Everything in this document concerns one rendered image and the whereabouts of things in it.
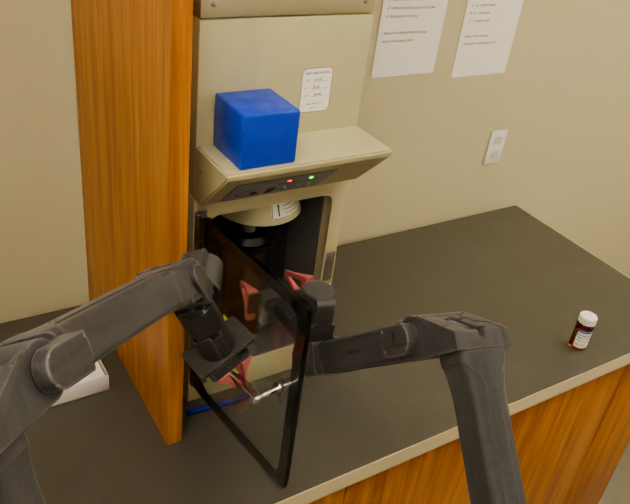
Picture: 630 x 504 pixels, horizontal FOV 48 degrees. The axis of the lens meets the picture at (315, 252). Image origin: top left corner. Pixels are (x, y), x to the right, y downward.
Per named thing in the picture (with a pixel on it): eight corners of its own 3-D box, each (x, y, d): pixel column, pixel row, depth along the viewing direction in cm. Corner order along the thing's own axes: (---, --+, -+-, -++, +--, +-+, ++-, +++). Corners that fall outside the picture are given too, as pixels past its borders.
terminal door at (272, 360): (197, 386, 142) (204, 212, 121) (286, 492, 123) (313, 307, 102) (193, 388, 142) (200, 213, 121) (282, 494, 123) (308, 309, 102)
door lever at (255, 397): (250, 368, 121) (250, 356, 119) (283, 399, 114) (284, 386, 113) (223, 379, 118) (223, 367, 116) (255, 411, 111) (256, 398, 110)
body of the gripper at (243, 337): (185, 361, 111) (166, 333, 106) (236, 321, 114) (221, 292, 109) (205, 386, 107) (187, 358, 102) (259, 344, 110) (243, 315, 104)
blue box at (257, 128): (212, 145, 116) (214, 92, 111) (266, 138, 121) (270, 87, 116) (239, 171, 109) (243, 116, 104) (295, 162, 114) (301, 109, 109)
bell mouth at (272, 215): (197, 191, 143) (197, 166, 140) (274, 178, 152) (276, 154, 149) (236, 233, 131) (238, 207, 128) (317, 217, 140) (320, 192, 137)
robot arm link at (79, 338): (-48, 431, 61) (60, 406, 59) (-71, 369, 60) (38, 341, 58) (155, 305, 103) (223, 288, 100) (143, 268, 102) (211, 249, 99)
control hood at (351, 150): (192, 199, 121) (194, 145, 115) (349, 173, 137) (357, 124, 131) (222, 232, 113) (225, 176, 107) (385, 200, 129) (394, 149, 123)
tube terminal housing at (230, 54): (143, 331, 163) (138, -21, 122) (267, 298, 179) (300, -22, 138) (186, 402, 145) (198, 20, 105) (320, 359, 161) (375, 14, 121)
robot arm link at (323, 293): (300, 375, 124) (345, 370, 127) (312, 324, 118) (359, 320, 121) (279, 331, 133) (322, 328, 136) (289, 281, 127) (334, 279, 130)
